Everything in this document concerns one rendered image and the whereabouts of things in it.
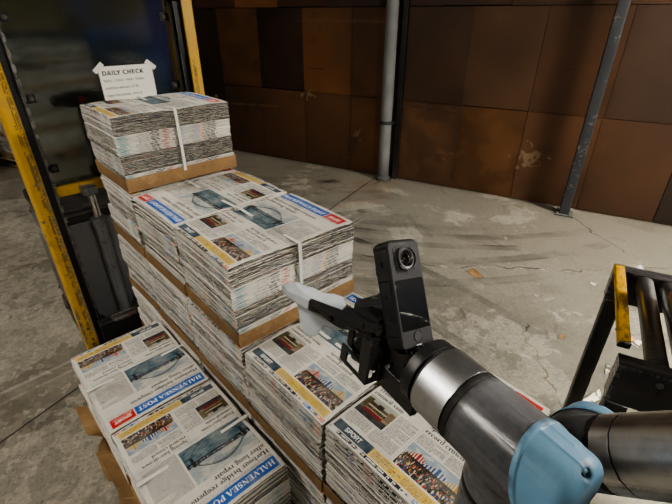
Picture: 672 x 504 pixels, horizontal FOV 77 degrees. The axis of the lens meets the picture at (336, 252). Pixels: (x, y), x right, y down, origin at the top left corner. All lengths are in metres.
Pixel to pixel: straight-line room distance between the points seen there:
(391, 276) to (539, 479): 0.21
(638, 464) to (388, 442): 0.50
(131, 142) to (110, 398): 0.73
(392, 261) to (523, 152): 3.90
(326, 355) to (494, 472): 0.69
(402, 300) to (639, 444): 0.24
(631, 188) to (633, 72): 0.92
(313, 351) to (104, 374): 0.69
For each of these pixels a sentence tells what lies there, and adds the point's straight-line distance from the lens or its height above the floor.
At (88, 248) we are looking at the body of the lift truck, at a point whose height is 0.62.
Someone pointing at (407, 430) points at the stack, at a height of 0.83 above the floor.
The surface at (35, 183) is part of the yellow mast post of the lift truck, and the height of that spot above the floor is 1.00.
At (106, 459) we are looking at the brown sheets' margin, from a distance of 1.55.
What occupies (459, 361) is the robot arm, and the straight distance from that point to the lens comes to 0.42.
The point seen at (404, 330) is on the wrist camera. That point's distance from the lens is 0.44.
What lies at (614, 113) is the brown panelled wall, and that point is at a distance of 4.21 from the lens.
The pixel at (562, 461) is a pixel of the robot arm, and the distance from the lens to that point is 0.38.
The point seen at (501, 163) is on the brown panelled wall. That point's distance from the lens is 4.35.
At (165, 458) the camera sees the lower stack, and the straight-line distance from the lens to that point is 1.21.
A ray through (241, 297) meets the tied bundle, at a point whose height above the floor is 0.98.
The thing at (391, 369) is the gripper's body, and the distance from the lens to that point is 0.49.
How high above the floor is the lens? 1.54
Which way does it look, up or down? 29 degrees down
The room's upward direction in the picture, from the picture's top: straight up
